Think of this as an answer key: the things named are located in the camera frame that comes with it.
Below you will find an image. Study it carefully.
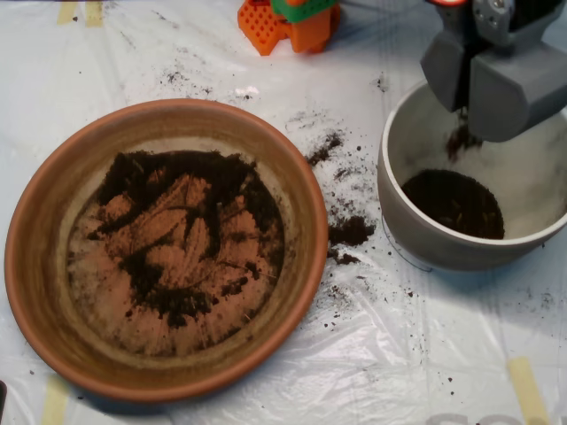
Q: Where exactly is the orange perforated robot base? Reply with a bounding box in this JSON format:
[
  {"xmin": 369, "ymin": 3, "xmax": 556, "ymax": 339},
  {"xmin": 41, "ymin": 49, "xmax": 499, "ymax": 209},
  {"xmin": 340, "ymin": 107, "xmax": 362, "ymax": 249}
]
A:
[{"xmin": 237, "ymin": 0, "xmax": 342, "ymax": 57}]

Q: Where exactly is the elongated spilled soil clump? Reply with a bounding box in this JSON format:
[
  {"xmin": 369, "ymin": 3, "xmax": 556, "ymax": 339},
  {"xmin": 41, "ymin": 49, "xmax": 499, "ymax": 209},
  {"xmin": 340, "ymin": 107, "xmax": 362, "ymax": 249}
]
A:
[{"xmin": 305, "ymin": 131, "xmax": 345, "ymax": 167}]

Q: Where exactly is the white ceramic pot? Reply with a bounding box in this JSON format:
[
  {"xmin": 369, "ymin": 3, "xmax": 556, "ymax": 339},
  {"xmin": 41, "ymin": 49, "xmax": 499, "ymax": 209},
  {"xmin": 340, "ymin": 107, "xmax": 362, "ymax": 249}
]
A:
[{"xmin": 376, "ymin": 79, "xmax": 567, "ymax": 272}]

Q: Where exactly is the large spilled soil clump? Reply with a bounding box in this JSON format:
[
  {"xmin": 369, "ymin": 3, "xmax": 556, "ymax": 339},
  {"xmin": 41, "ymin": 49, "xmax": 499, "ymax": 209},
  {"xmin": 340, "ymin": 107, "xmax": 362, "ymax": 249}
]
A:
[{"xmin": 328, "ymin": 215, "xmax": 377, "ymax": 245}]

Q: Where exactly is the small spilled soil clump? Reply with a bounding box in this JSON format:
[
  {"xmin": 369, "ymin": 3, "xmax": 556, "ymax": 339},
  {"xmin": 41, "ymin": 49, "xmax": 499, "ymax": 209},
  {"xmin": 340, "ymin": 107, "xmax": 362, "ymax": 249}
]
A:
[{"xmin": 327, "ymin": 250, "xmax": 361, "ymax": 267}]

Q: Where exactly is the terracotta clay bowl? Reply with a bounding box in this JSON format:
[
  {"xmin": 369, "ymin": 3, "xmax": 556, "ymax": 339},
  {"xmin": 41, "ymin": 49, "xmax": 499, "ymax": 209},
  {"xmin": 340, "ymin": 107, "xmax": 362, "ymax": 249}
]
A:
[{"xmin": 4, "ymin": 97, "xmax": 330, "ymax": 404}]

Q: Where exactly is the clear plastic sheet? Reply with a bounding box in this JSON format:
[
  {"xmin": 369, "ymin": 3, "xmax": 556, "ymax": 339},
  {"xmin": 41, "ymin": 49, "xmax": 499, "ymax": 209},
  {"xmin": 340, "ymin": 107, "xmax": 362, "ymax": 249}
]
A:
[{"xmin": 0, "ymin": 0, "xmax": 567, "ymax": 425}]

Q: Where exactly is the beige masking tape strip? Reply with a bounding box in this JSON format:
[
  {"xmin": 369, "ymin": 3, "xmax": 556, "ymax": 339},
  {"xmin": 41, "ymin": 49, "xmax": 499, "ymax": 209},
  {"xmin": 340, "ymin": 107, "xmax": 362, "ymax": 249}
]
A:
[
  {"xmin": 41, "ymin": 375, "xmax": 70, "ymax": 425},
  {"xmin": 507, "ymin": 357, "xmax": 550, "ymax": 425},
  {"xmin": 57, "ymin": 0, "xmax": 77, "ymax": 26},
  {"xmin": 85, "ymin": 0, "xmax": 105, "ymax": 28}
]

